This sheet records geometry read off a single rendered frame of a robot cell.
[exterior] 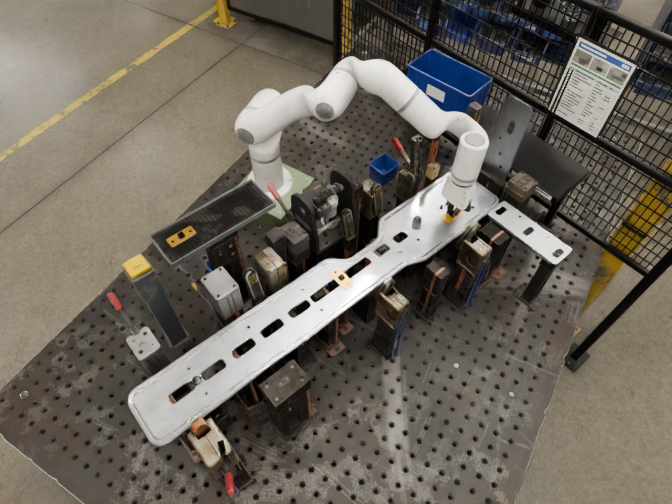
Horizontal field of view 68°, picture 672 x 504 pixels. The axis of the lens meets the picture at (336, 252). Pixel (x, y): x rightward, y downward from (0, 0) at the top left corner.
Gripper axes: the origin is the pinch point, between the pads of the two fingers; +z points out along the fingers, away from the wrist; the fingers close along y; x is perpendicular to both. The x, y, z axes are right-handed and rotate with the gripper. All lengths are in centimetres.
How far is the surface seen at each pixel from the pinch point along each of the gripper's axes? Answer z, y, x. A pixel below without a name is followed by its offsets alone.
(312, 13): 69, -234, 121
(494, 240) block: 5.5, 15.9, 4.9
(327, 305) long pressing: 4, 0, -56
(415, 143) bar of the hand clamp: -17.1, -20.1, -1.6
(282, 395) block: 1, 15, -84
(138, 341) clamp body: -2, -22, -106
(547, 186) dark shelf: 0.5, 14.0, 34.9
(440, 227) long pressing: 3.5, 0.9, -6.7
